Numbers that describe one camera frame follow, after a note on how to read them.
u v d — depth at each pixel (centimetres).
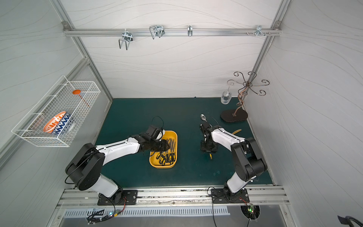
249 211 72
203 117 108
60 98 70
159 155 88
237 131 101
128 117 110
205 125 76
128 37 78
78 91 80
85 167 44
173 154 88
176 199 74
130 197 74
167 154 88
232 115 108
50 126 63
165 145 78
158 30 76
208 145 77
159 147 78
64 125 58
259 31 77
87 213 70
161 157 86
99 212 72
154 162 84
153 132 71
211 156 88
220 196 74
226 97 96
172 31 79
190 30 72
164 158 86
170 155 87
